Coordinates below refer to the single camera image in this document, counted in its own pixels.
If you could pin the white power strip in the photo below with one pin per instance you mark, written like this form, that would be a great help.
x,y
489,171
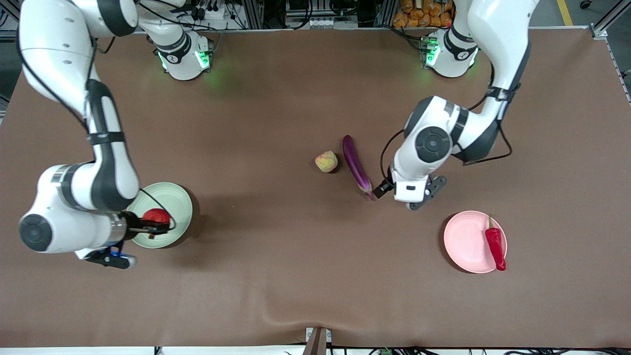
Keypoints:
x,y
323,22

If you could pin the red chili pepper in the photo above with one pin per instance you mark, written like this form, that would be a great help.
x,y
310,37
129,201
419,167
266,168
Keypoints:
x,y
495,244

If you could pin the long purple eggplant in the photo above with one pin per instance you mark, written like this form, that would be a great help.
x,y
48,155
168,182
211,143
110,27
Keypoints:
x,y
354,162

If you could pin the brown tablecloth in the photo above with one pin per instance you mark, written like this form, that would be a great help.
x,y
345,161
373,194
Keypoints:
x,y
296,271

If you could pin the red apple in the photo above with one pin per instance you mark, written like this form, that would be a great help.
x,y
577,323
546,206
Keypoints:
x,y
157,215

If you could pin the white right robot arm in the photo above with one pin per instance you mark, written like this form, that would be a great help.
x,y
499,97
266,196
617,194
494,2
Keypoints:
x,y
49,49

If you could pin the grey metal table bracket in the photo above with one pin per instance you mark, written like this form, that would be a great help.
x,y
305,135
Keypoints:
x,y
318,340

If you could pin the yellow-green peach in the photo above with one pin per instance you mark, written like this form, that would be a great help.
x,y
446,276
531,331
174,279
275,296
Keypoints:
x,y
326,161

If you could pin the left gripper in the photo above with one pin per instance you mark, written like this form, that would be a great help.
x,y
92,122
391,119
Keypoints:
x,y
382,188

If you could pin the pale green round plate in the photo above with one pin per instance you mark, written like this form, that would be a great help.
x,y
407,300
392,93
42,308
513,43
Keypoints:
x,y
177,202

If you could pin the orange bags pile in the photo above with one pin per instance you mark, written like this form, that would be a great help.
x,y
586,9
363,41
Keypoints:
x,y
419,15

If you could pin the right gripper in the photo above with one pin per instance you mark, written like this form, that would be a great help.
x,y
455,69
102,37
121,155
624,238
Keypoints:
x,y
133,223

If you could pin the aluminium frame post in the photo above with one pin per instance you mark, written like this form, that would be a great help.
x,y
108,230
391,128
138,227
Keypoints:
x,y
600,30

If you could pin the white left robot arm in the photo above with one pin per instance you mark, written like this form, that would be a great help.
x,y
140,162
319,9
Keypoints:
x,y
498,29

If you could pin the pink round plate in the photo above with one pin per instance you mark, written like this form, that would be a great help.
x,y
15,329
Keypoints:
x,y
466,241

